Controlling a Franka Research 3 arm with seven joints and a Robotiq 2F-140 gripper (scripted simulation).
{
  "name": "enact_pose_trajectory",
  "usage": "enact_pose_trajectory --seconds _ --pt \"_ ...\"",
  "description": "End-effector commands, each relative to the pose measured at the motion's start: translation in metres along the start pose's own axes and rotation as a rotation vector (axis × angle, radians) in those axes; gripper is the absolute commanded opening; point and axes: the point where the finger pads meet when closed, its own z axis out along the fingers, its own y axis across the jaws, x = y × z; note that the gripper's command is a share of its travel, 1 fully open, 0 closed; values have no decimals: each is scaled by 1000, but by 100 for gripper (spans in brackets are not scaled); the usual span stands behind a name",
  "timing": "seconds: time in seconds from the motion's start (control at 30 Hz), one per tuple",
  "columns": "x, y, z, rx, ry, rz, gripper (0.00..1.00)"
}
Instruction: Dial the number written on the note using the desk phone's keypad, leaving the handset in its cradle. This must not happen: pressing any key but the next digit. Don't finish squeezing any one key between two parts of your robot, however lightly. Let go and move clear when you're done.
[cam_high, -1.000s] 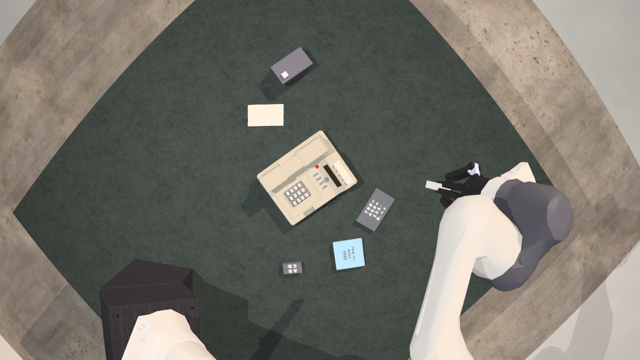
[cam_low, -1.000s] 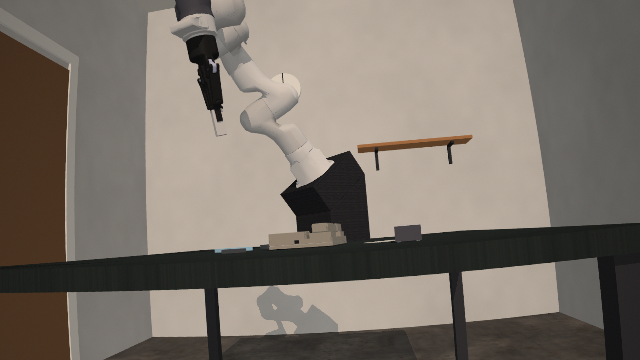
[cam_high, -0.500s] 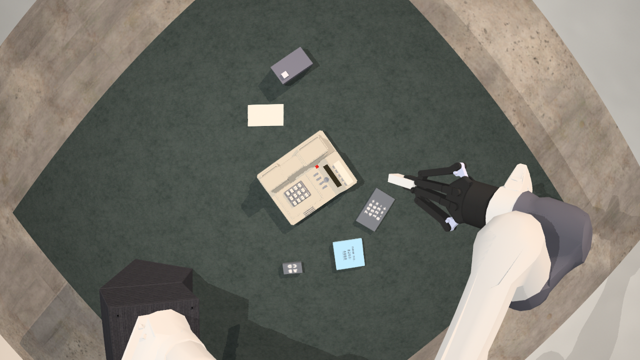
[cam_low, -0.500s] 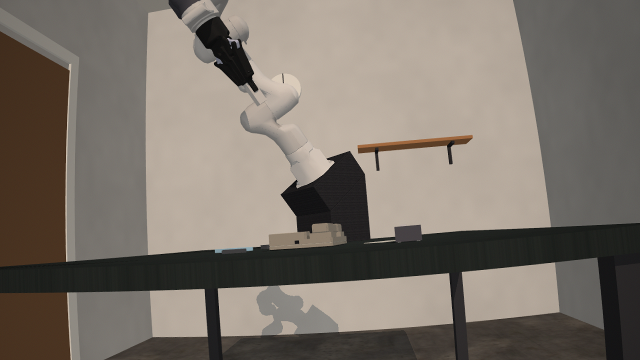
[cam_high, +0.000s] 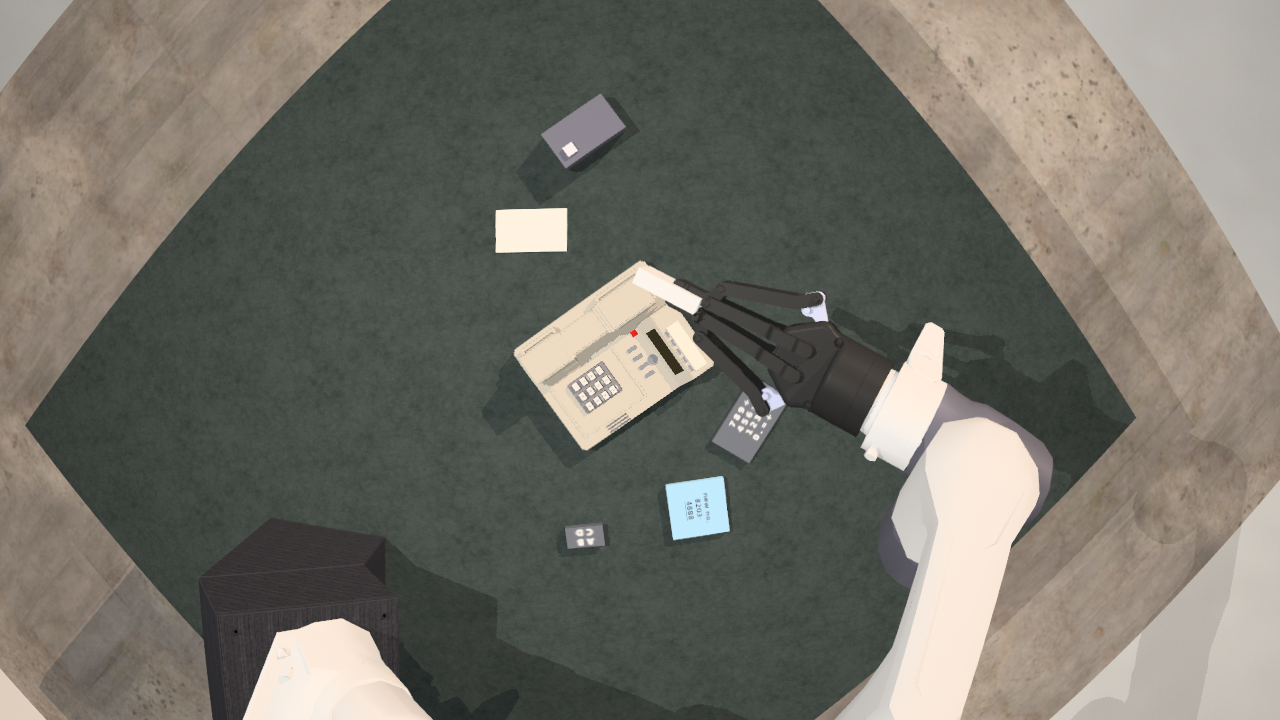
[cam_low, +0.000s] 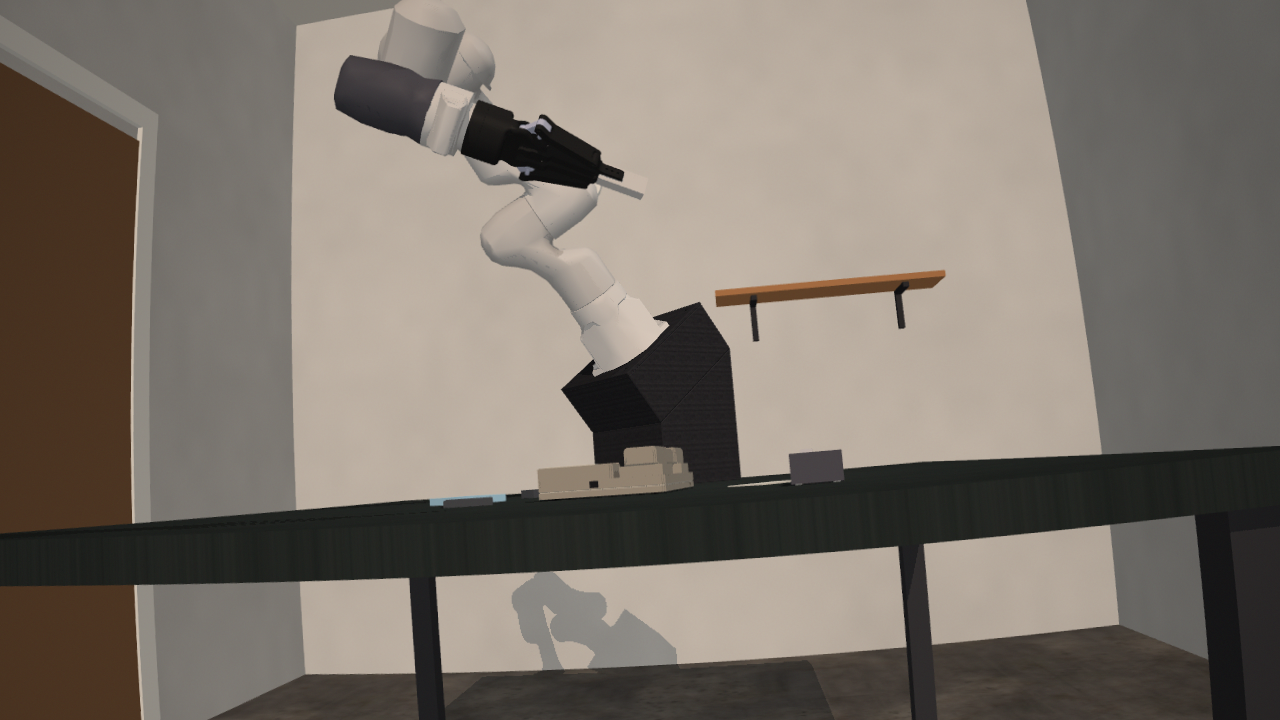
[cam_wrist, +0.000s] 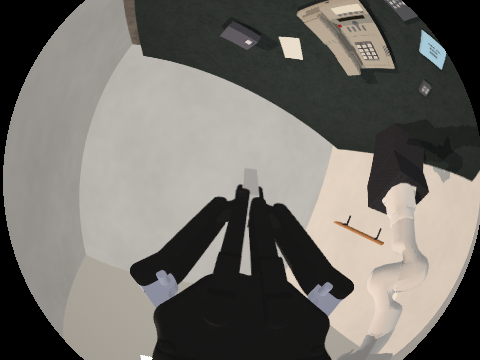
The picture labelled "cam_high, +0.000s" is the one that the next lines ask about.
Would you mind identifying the beige telephone handset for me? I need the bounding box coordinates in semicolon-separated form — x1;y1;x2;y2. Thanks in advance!
518;275;657;386

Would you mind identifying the pale blue sticky note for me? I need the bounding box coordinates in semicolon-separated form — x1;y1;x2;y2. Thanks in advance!
666;477;730;541

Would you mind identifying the cream paper sheet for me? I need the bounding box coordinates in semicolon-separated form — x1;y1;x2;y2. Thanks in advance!
497;208;567;252

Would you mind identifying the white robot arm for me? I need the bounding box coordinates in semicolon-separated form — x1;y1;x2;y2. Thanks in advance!
243;323;1053;720

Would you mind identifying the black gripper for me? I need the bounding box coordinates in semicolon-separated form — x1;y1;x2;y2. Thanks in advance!
632;266;895;437

